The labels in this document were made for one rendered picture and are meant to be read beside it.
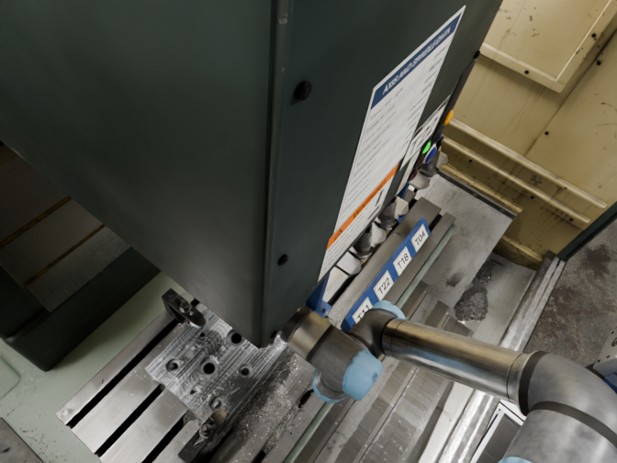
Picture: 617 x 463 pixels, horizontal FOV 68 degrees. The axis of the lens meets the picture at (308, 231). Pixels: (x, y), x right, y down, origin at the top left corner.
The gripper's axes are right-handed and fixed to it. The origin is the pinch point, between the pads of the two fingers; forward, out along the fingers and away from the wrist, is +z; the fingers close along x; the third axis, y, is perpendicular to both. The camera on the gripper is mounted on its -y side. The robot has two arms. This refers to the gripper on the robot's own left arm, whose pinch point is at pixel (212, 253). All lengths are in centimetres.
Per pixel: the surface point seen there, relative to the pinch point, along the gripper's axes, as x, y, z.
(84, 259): -8, 41, 41
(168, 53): -13, -55, -12
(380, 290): 40, 45, -25
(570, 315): 147, 137, -108
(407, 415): 21, 63, -52
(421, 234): 65, 45, -25
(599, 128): 100, 8, -48
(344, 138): -3, -47, -20
